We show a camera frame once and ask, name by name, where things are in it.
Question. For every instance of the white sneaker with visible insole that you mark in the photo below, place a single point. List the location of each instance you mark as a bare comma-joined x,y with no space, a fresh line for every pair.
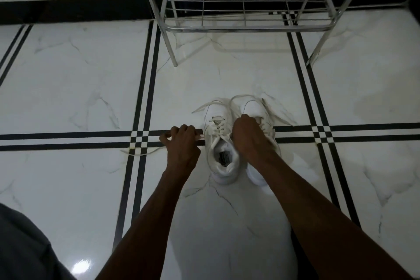
220,158

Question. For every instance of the person's right forearm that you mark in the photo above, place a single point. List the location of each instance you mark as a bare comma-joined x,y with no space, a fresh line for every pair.
315,224

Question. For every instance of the person's left hand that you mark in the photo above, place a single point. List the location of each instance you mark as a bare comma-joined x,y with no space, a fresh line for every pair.
182,151

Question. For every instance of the person's grey clothing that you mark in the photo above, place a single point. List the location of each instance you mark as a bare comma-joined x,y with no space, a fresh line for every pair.
26,247

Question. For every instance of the person's right hand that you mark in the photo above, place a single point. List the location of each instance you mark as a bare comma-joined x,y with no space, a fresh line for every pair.
249,138

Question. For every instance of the person's left fingers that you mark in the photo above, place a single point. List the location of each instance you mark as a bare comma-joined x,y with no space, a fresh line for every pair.
183,131

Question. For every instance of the person's left forearm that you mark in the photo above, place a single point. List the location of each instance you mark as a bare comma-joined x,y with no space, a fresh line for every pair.
147,224

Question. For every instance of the person's right fingers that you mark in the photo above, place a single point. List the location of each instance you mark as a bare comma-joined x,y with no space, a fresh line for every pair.
247,120

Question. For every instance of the chrome metal shoe rack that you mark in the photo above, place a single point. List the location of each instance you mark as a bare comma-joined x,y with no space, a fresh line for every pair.
242,10

